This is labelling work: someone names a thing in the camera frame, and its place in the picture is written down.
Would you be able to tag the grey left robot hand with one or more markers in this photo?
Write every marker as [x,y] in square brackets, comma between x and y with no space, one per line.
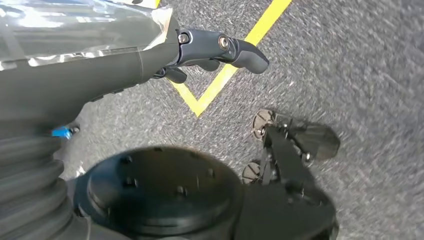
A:
[82,76]

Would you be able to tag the blue metal shelf rack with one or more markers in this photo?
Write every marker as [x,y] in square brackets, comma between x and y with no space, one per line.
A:
[61,132]

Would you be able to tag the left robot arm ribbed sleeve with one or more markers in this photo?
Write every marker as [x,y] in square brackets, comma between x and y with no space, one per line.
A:
[30,185]

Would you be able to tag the robot own hip and leg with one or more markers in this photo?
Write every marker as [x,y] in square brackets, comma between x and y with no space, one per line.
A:
[159,192]

